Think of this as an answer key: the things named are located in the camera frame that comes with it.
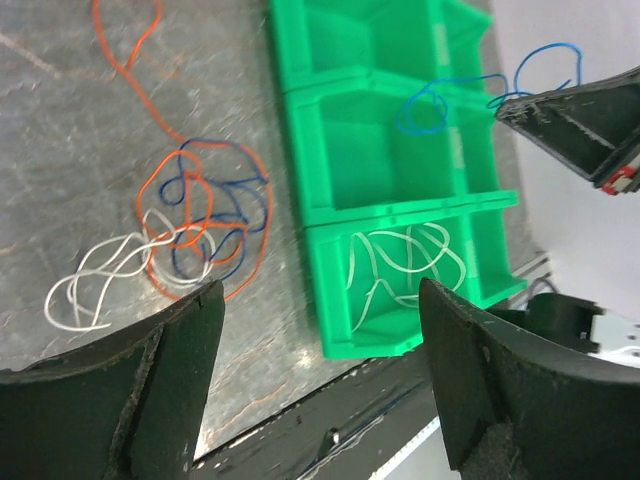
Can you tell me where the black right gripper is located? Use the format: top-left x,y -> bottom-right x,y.
495,68 -> 639,196

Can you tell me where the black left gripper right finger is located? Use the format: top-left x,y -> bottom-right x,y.
419,279 -> 639,479

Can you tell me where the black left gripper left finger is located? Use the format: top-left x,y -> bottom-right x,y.
1,281 -> 225,479

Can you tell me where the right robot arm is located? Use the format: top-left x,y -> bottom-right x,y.
495,68 -> 639,367

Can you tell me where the green compartment bin tray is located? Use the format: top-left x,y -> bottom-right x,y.
271,1 -> 525,360

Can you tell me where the white slotted cable duct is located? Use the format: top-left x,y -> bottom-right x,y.
369,416 -> 440,480

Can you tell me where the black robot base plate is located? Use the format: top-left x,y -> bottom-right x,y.
190,347 -> 436,479

